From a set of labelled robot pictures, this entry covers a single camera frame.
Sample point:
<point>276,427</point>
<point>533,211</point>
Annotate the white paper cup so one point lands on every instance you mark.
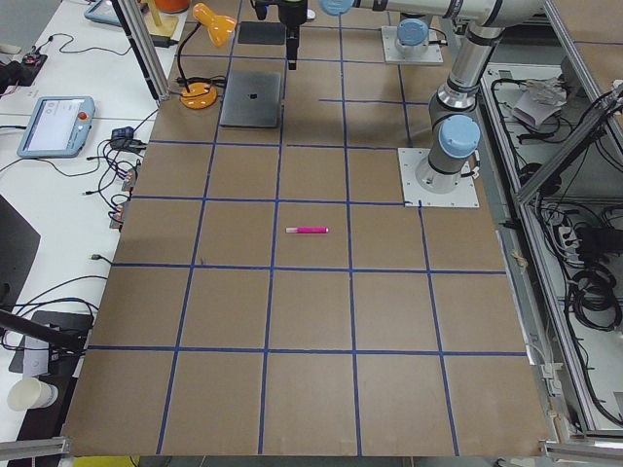
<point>31,393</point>

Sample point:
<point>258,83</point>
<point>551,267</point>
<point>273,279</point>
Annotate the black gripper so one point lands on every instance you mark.
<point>291,14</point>

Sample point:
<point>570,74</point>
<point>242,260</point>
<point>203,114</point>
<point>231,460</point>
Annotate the wooden stand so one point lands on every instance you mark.
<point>157,24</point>

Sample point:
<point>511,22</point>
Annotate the orange desk lamp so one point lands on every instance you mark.
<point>200,93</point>

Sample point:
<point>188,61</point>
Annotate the black power adapter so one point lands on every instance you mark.
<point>161,41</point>

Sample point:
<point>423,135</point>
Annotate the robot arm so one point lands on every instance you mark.
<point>411,42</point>
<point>455,134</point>

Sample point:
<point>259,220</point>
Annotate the pink highlighter pen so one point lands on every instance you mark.
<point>307,230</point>

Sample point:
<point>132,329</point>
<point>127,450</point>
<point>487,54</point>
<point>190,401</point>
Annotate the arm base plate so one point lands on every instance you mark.
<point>396,53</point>
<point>422,186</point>

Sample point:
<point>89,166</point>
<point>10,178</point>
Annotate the black mousepad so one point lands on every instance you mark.
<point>261,33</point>

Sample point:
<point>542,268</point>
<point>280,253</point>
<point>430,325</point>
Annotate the orange cylinder container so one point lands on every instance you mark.
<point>172,6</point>

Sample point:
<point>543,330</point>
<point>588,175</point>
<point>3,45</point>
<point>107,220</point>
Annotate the grey closed laptop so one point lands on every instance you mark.
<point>252,99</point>

